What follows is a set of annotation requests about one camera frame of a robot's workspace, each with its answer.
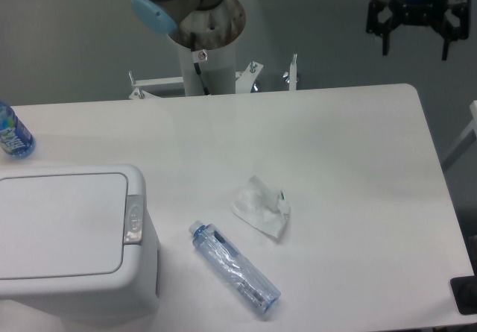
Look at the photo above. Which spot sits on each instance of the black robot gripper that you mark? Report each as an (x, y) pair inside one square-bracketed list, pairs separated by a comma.
[(420, 13)]

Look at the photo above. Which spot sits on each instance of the silver robot arm base joint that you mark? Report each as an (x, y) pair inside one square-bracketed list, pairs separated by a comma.
[(193, 24)]

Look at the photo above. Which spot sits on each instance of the silver trash can push button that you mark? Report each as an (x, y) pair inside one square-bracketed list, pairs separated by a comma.
[(134, 219)]

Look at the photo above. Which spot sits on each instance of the white trash can lid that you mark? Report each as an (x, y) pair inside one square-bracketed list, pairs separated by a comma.
[(62, 225)]

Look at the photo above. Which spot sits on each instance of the white trash can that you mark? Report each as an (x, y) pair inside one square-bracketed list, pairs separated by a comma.
[(129, 292)]

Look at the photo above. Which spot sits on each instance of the crumpled white plastic wrapper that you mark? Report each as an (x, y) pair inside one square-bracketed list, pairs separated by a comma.
[(262, 207)]

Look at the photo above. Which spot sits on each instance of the black clamp at table edge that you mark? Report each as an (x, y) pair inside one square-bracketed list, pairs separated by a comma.
[(464, 291)]

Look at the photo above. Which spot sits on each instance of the empty clear plastic bottle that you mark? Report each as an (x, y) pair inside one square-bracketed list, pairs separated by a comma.
[(256, 289)]

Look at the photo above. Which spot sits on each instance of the blue labelled water bottle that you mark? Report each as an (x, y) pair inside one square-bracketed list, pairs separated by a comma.
[(16, 140)]

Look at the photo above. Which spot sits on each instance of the white frame at right edge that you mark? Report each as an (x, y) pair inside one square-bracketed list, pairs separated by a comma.
[(463, 141)]

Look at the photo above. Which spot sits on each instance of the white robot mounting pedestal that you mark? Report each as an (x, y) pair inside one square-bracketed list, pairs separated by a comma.
[(204, 72)]

